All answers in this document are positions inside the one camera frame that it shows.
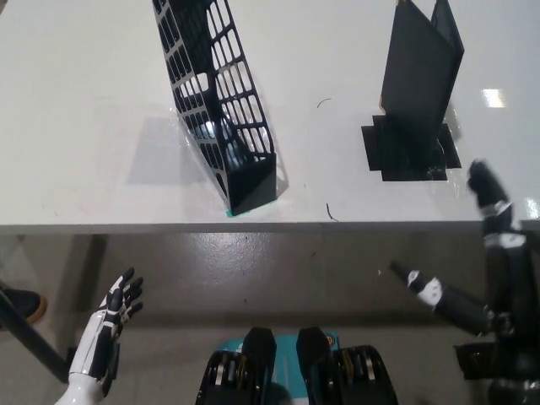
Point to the black shoe tan sole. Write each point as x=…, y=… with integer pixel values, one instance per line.
x=23, y=304

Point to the small black scrap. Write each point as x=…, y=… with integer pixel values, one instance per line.
x=330, y=212

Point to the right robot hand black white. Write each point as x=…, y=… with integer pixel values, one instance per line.
x=504, y=274

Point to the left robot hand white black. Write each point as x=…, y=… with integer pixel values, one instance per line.
x=110, y=314

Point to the black tape patch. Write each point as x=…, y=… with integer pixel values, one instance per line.
x=401, y=162

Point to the teal tape piece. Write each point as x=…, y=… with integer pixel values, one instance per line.
x=231, y=214

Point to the black mesh file shelf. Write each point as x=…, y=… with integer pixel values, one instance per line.
x=249, y=185

